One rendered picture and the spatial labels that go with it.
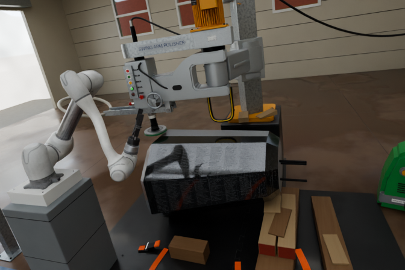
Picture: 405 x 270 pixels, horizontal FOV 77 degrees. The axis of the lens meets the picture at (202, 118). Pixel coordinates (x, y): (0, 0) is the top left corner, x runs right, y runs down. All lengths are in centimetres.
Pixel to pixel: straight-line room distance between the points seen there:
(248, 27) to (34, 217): 230
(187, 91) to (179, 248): 126
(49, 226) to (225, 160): 125
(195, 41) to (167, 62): 685
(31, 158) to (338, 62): 758
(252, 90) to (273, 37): 537
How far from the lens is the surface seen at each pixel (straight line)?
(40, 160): 198
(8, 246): 318
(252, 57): 260
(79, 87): 166
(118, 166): 151
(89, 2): 1029
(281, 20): 800
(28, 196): 204
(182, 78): 216
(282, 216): 220
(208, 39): 205
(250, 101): 275
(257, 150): 201
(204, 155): 209
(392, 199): 278
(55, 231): 197
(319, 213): 246
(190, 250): 220
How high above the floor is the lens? 169
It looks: 18 degrees down
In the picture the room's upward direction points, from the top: 9 degrees counter-clockwise
